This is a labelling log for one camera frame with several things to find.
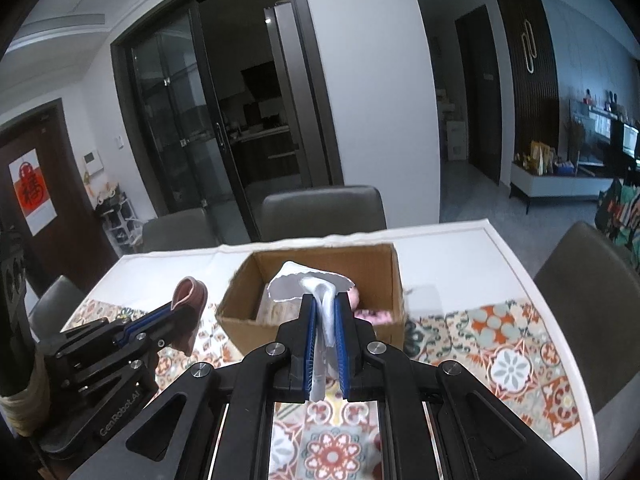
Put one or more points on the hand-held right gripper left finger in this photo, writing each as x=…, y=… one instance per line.
x=295, y=360

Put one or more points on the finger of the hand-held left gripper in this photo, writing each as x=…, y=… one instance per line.
x=165, y=332
x=145, y=321

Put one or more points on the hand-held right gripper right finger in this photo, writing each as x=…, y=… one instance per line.
x=357, y=360

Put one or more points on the small pink sock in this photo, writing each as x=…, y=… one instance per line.
x=192, y=300

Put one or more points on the pink fuzzy sock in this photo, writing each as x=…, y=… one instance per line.
x=375, y=317

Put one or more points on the grey fuzzy sock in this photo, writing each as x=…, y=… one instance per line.
x=270, y=312

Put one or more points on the brown cardboard box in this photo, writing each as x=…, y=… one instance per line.
x=250, y=327

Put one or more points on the white cloth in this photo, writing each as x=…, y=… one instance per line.
x=325, y=305

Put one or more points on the person's left hand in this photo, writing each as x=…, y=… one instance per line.
x=25, y=412

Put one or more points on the grey dining chair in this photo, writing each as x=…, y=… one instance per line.
x=595, y=300
x=55, y=305
x=320, y=212
x=175, y=230

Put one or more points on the white storage rack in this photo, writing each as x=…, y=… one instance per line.
x=120, y=227

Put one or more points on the dark tall object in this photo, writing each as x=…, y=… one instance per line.
x=15, y=310

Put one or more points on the brown entrance door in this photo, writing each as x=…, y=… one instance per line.
x=70, y=210

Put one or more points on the patterned tablecloth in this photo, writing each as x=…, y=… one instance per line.
x=500, y=320

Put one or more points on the red and white door poster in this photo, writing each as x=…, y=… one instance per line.
x=32, y=192

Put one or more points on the glass sliding door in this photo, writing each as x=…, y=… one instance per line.
x=175, y=125

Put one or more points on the kitchen counter cabinet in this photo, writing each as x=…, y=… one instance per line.
x=265, y=155

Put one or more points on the white low cabinet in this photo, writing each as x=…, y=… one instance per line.
x=555, y=187

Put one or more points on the yellow packets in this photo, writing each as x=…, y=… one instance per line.
x=542, y=157

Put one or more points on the dark interior door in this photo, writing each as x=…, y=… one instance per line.
x=480, y=100

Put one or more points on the colourful patterned cloth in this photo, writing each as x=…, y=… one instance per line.
x=620, y=220

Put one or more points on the black cabinet with screens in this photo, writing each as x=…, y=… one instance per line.
x=627, y=142

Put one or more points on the wall intercom panel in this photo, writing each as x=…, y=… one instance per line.
x=92, y=162

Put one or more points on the dark slatted wall panel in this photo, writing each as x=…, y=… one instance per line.
x=545, y=110

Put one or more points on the wall shelf with ornaments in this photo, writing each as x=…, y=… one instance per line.
x=600, y=109

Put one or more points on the gold wall ornament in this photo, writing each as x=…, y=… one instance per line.
x=529, y=45

